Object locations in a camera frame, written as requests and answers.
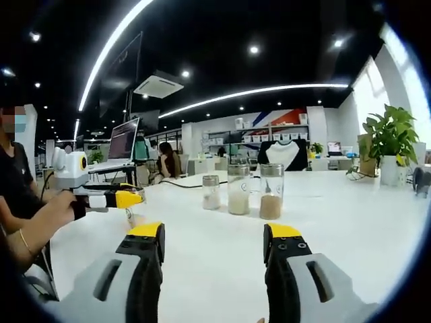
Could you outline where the person's left hand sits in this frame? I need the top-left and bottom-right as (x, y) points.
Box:
(36, 190), (79, 240)

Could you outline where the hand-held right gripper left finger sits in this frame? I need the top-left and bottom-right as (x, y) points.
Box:
(55, 221), (166, 323)

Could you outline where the white office chair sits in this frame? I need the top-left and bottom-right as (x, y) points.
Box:
(23, 265), (60, 302)

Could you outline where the person's dark shirt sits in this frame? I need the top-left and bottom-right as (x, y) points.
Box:
(0, 141), (38, 233)

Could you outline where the white laptop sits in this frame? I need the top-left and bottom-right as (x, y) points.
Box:
(88, 116), (141, 174)

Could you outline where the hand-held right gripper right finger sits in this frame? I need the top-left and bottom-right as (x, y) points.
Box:
(263, 222), (381, 323)

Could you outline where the tall seasoning bottle white powder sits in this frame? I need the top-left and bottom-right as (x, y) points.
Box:
(228, 164), (251, 215)

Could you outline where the short glass seasoning bottle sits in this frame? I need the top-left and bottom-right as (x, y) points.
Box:
(125, 188), (146, 230)
(201, 174), (222, 211)

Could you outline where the curved ceiling light strip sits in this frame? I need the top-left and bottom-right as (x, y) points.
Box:
(158, 83), (350, 119)

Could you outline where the brown cardboard box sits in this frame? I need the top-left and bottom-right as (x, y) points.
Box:
(357, 133), (378, 178)

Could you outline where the ceiling air conditioner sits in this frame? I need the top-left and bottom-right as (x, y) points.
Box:
(133, 69), (185, 100)

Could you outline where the black power cable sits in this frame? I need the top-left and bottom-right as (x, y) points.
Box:
(161, 180), (230, 188)

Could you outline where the gold bracelet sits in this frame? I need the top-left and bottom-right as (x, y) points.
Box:
(19, 228), (34, 256)

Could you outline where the small potted plant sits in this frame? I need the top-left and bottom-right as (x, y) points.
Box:
(308, 141), (325, 159)

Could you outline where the chair with black white shirt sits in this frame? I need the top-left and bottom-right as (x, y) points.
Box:
(257, 139), (309, 172)

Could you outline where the shelf with white bins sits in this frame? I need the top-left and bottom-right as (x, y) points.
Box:
(201, 124), (310, 157)

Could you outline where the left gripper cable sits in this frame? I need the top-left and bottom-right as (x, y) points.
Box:
(40, 171), (57, 203)

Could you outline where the tall seasoning bottle brown powder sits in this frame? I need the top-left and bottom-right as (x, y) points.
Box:
(259, 164), (285, 220)

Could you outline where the potted green plant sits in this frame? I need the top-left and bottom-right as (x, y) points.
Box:
(358, 104), (420, 188)

